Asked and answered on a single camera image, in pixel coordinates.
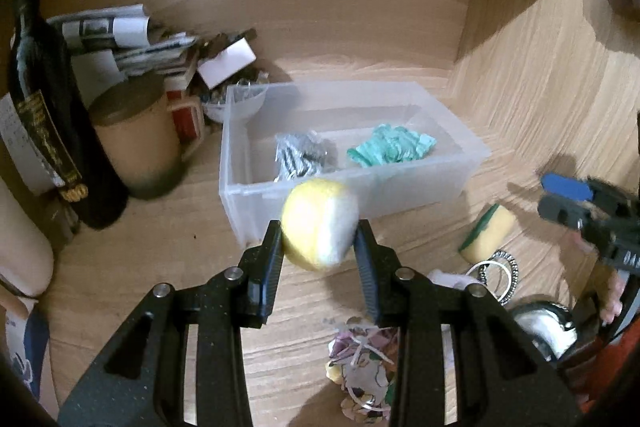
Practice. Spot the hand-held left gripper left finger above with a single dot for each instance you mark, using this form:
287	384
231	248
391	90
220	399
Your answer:
272	259

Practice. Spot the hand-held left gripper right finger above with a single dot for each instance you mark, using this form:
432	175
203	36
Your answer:
364	257

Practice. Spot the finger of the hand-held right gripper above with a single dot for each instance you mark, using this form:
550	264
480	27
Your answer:
562	209
567	187

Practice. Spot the yellow and white soft ball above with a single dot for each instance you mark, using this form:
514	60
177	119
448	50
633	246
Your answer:
320	223

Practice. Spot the clear plastic storage bin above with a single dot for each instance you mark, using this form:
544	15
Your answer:
350	147

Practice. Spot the person's right hand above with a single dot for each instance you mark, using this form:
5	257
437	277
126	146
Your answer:
611	299

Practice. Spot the yellow and green sponge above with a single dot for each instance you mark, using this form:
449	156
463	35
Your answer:
489	233

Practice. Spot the metal bangle rings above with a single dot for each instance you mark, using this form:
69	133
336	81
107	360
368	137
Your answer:
496	269

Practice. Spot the patterned fabric pouch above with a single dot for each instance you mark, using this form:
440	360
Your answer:
361	367

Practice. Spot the teal knitted cloth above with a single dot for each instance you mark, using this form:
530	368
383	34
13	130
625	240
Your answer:
392	146

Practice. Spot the shiny metal round object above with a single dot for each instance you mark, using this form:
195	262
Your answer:
540	329

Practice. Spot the small clear bowl of clips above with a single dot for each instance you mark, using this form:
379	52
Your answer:
235	99

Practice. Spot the red small box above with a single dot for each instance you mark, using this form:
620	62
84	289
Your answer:
185	119

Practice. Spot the beige mug with lid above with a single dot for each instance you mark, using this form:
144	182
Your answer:
137	142

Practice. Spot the white card box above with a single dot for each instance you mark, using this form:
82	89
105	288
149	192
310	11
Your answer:
226	64

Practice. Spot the cream cylinder container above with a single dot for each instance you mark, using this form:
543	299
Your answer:
22	247

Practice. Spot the stack of newspapers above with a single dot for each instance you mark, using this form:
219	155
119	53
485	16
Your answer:
127	42

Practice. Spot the blue and white packet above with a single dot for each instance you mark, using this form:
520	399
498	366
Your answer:
25	352

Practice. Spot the dark glass bottle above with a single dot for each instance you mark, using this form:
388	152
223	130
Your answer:
47	117

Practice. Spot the white printed paper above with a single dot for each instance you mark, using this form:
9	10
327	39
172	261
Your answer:
22	144

